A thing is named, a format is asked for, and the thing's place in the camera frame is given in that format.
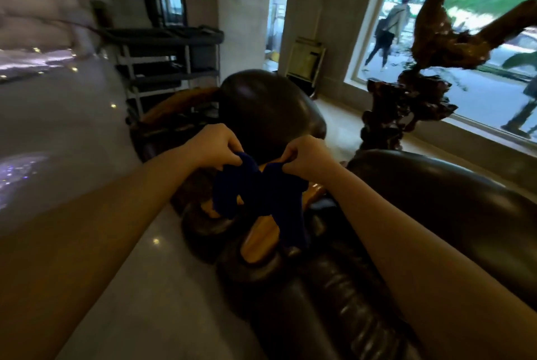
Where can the person's left hand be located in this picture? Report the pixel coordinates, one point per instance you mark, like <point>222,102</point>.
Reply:
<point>212,145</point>

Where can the person's right hand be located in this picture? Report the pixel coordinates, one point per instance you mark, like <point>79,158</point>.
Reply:
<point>308,156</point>

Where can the person's right fingers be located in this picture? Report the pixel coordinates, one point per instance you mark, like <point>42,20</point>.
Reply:
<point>290,160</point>

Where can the person's left fingers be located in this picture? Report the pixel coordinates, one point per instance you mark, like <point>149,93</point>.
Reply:
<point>231,153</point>

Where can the dark blue cloth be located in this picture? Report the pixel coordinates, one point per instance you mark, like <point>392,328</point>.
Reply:
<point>268,196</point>

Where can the person's right forearm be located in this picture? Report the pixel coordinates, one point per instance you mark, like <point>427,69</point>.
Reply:
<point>423,263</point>

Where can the person's left forearm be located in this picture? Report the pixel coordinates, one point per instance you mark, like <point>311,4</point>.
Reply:
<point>84,242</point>

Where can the dark carved wooden sculpture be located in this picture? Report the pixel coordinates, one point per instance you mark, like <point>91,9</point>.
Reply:
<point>335,225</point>

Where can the wooden framed stand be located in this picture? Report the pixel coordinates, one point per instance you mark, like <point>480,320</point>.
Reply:
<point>305,65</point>

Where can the grey metal shelf cart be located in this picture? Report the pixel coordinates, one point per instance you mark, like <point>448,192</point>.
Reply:
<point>163,65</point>

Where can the brown root carving sculpture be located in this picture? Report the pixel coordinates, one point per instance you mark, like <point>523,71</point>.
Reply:
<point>436,57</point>

